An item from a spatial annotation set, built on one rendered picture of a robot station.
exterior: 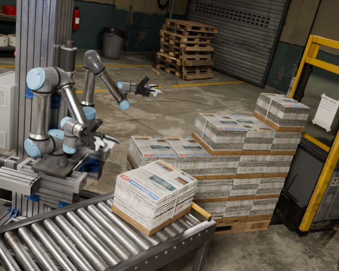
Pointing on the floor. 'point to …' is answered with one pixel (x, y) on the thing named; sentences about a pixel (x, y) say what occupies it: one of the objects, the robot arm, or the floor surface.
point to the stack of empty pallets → (177, 30)
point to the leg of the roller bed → (200, 257)
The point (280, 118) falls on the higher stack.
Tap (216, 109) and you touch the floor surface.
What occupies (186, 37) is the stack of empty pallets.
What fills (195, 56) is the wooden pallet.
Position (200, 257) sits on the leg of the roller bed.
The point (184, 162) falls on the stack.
